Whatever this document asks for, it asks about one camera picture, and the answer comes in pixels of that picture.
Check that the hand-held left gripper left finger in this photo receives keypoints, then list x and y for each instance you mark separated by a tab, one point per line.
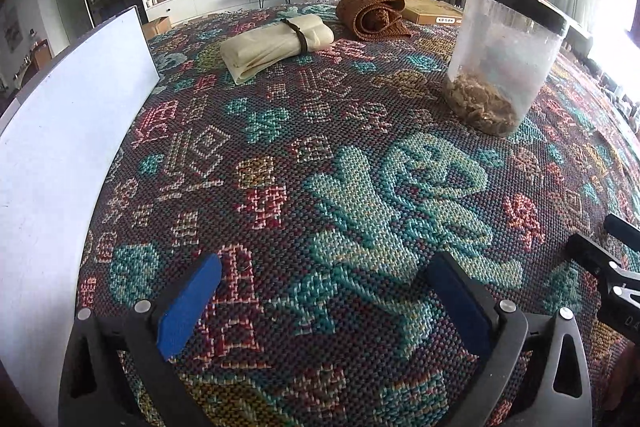
187	307

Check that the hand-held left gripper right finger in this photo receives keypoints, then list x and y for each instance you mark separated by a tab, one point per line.
460	302

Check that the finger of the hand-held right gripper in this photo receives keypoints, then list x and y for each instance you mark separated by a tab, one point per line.
622	229
592	252

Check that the cream cloth roll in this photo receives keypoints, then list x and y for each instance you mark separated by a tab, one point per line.
265	47

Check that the brown knitted roll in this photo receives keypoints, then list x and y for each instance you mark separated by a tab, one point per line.
367	12

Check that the patterned woven blanket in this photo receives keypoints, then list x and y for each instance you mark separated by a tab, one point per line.
350	167

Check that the white board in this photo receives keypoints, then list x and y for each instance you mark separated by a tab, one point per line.
60	167

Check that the clear plastic jar black lid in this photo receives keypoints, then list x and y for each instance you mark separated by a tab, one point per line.
505	57

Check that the open cardboard box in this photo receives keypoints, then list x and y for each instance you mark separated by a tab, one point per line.
157	27

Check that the flat cardboard box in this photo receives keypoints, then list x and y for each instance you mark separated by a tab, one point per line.
432	12

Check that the framed wall picture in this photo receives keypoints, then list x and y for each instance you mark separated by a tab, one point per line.
13	29

